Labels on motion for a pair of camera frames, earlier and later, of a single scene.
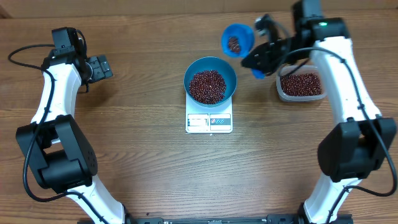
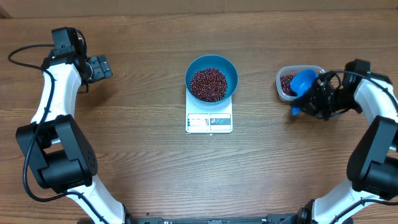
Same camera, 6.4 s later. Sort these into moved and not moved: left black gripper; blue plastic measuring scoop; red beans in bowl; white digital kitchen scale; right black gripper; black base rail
Moved: blue plastic measuring scoop; right black gripper
Not moved: left black gripper; red beans in bowl; white digital kitchen scale; black base rail
